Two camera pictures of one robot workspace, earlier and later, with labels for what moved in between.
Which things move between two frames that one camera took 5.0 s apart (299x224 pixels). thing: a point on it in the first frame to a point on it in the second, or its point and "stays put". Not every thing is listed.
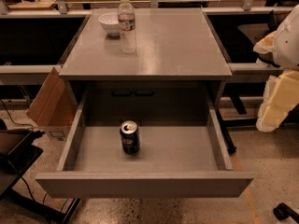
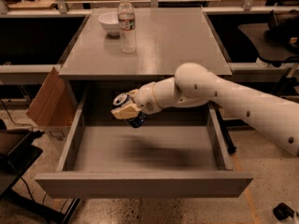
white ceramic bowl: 109,21 stays put
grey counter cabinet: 175,47 stays put
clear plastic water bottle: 126,22 stays put
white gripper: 289,44 to 145,98
